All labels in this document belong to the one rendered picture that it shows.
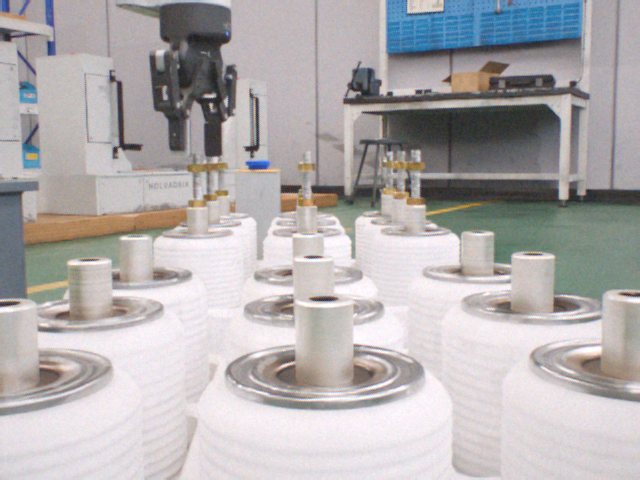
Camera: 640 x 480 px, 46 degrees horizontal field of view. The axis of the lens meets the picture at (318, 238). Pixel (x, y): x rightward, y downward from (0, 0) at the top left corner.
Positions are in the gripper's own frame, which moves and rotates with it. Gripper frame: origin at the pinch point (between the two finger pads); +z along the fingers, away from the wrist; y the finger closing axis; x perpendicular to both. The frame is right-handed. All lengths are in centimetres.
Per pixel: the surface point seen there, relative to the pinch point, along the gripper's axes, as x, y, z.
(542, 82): 13, 452, -47
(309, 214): -11.6, 3.4, 7.4
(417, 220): -22.2, 8.1, 8.0
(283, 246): -10.3, -0.4, 10.5
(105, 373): -25, -48, 9
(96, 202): 177, 201, 22
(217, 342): -5.8, -6.4, 19.6
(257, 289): -20.8, -26.7, 9.9
